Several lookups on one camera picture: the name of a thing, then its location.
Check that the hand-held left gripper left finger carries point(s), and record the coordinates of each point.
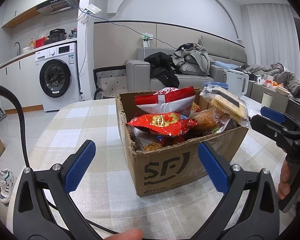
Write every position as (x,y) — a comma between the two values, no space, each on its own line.
(81,165)

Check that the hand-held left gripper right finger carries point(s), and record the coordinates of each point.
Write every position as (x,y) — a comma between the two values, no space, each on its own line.
(212,166)

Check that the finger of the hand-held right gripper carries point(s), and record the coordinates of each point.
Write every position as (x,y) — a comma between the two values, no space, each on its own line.
(265,125)
(272,115)

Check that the clear cracker packet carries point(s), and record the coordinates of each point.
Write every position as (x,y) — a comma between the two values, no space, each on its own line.
(230,107)

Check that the brown cardboard box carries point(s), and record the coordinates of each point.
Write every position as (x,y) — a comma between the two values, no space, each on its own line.
(170,170)

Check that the clear orange bread packet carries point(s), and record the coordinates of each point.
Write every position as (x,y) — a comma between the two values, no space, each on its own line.
(205,120)

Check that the red cookie packet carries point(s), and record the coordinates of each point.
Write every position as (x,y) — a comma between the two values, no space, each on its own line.
(165,125)

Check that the person's right hand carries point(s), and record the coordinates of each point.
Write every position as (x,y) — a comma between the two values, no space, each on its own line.
(282,180)

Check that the person's left hand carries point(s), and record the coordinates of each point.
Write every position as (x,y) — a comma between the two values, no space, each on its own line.
(130,235)

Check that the grey upholstered bench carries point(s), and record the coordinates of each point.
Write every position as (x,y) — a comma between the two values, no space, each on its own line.
(281,102)

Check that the cream cup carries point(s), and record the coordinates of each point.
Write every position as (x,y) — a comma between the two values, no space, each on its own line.
(267,100)

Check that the grey blanket heap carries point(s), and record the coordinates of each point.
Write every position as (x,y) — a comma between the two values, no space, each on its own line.
(287,77)

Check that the white electric kettle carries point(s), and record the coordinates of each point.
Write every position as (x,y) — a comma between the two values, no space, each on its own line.
(236,83)

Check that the light blue pillow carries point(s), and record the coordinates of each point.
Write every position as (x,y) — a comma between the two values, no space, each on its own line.
(227,65)

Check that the white curtain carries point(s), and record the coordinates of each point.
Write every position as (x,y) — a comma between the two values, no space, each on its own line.
(272,35)

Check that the white washing machine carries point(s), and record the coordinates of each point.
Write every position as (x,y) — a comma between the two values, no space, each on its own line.
(75,80)

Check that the patterned cushion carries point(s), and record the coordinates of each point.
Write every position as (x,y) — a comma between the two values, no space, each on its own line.
(110,82)

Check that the grey jacket pile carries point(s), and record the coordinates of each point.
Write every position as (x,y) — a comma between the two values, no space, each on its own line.
(192,60)

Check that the white base kitchen cabinet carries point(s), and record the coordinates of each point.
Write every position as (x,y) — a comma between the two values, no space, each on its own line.
(20,85)

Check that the grey sofa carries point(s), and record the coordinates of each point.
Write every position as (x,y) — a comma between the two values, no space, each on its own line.
(137,77)

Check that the black jacket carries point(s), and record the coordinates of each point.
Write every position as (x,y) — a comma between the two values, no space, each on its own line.
(162,70)

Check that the white bowl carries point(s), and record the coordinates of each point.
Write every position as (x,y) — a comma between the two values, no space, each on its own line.
(27,50)

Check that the red box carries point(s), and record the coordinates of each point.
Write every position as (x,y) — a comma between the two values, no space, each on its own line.
(41,43)

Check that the yellow bottle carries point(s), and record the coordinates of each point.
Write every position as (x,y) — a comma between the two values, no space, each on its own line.
(31,44)

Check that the steel kitchen faucet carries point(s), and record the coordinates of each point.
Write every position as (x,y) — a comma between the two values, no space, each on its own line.
(20,50)

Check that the grey plastic bag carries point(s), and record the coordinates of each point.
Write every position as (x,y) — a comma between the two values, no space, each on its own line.
(73,34)

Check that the black pressure cooker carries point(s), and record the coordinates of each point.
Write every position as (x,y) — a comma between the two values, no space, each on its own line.
(56,36)

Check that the white router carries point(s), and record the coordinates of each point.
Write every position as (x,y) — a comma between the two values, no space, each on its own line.
(93,8)

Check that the steel range hood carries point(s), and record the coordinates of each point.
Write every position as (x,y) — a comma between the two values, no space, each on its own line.
(57,5)

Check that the white upper kitchen cabinet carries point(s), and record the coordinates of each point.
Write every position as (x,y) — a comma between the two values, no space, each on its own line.
(22,2)

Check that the white wall power strip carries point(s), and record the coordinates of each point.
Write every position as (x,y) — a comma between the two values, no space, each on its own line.
(146,43)

